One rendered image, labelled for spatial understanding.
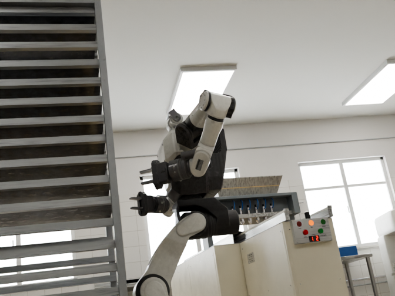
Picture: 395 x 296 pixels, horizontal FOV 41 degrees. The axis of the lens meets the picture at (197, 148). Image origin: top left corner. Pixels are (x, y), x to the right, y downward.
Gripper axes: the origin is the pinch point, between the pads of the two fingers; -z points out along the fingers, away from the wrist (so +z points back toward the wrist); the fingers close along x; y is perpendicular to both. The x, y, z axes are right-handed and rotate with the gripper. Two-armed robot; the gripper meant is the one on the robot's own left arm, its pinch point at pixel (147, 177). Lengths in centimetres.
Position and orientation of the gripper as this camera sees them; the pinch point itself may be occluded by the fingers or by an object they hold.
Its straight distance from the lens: 217.8
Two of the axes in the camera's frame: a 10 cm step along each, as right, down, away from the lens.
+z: 9.4, -2.2, -2.4
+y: -3.0, -2.6, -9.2
